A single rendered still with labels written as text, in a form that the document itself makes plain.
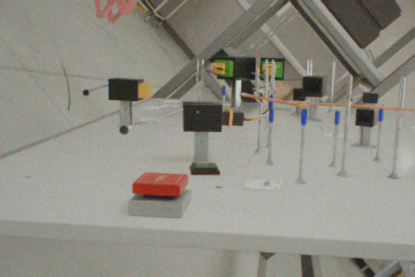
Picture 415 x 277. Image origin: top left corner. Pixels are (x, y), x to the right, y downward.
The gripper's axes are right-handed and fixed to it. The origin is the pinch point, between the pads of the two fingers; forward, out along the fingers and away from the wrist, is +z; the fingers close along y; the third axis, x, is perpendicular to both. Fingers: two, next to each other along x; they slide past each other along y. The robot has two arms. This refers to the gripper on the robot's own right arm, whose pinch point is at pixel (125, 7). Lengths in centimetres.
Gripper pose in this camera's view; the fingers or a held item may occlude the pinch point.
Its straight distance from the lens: 78.6
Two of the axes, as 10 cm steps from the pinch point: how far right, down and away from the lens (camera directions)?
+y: -1.6, -1.8, 9.7
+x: -9.7, -1.7, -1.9
